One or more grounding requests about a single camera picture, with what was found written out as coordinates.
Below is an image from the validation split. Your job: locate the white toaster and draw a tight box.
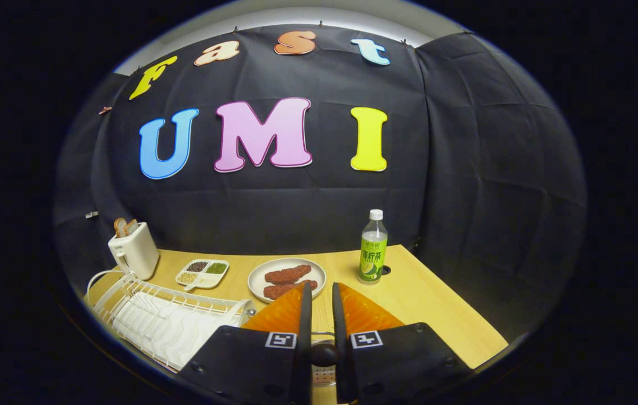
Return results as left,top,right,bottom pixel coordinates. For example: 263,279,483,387
107,222,160,281

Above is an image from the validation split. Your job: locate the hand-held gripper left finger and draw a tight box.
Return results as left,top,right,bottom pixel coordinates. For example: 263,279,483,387
174,282,314,405

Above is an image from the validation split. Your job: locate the white divided grain tray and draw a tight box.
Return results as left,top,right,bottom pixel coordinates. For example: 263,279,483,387
176,259,230,291

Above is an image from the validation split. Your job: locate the red meat piece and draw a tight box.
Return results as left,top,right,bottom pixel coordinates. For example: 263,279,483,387
264,264,312,285
263,280,318,300

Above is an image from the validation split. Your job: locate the white wire dish rack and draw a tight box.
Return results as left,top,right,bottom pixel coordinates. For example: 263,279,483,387
86,270,253,373

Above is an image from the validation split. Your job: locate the metal wire basket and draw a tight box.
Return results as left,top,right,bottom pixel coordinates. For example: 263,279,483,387
311,331,336,388

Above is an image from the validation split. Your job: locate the green tea bottle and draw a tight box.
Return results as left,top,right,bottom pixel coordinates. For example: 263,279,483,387
358,209,388,285

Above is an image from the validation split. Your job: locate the white plate with meat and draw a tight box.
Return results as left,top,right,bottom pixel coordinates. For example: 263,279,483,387
248,258,327,304

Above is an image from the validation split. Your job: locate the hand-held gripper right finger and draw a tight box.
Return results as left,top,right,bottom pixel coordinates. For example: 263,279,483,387
331,282,474,404

